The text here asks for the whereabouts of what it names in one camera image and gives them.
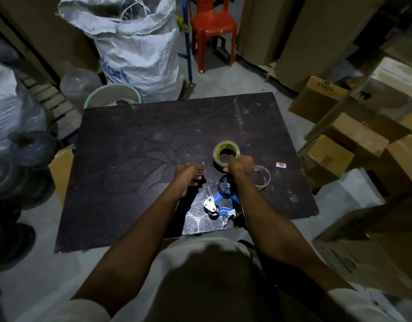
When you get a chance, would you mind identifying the yellow cardboard piece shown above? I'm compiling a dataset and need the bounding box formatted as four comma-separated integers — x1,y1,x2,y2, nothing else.
48,146,75,207

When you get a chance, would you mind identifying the clear yellowish tape roll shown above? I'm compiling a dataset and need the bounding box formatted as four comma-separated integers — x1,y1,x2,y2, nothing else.
213,140,241,172

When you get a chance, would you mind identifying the pale plastic bucket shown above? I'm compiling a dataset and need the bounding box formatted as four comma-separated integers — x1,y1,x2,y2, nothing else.
83,84,145,110

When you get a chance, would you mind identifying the large grey plastic bag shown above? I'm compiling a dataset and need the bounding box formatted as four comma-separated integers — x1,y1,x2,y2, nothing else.
0,60,49,155

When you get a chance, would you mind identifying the pale-topped cardboard box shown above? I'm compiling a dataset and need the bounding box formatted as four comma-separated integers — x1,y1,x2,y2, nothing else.
351,57,412,132

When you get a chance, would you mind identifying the dark wrapped bundle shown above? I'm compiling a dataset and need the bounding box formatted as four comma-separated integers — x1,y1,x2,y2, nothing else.
0,198,37,273
0,131,59,210

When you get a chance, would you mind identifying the brown printed cardboard box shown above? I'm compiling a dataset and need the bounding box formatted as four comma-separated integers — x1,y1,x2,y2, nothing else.
288,76,349,124

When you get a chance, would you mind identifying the person's white shirt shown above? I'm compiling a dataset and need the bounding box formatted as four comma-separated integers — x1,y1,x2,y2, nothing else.
14,235,409,322

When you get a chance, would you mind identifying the blue tape dispenser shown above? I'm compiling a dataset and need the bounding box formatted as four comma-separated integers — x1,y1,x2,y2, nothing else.
203,174,242,219

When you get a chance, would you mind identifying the person's right hand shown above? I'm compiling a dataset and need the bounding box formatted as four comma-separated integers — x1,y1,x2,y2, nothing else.
223,155,257,181

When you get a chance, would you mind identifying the person's left hand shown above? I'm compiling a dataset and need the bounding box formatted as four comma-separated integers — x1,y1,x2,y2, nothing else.
171,162,206,200

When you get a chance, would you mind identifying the person's right forearm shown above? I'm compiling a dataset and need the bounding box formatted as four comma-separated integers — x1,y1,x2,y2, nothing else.
232,176,356,294

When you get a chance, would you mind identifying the empty tape core ring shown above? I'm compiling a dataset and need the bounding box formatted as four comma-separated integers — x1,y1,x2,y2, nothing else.
251,165,272,191

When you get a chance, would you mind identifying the person's left forearm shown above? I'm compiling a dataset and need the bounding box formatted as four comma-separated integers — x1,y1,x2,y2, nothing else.
71,191,190,318

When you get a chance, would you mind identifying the blue metal pole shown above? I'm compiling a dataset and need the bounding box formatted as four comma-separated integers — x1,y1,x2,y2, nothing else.
182,0,193,83

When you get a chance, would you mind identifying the yellow-green cloth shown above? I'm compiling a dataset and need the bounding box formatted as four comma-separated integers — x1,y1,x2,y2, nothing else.
175,15,190,33

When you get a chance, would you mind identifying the white woven sack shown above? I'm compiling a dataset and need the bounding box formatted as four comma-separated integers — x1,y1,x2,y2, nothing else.
57,0,185,103

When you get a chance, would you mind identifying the wooden pallet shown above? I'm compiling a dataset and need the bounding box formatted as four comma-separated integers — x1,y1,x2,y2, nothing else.
16,70,83,145

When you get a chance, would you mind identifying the large printed cardboard box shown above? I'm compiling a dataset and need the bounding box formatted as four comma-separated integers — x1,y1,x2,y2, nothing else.
313,194,412,303

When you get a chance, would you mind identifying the tall upright cardboard carton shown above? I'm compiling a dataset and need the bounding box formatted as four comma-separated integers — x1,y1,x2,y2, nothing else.
237,0,298,66
275,0,388,93

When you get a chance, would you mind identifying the crumpled clear plastic sheet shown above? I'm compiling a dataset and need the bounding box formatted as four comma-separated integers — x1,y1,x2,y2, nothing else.
182,179,241,236

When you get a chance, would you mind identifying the large leaning cardboard sheet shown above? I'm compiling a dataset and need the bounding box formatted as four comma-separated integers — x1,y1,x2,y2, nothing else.
0,0,100,81

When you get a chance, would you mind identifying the red plastic chair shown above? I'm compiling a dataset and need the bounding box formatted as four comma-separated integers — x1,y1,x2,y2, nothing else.
189,0,238,74

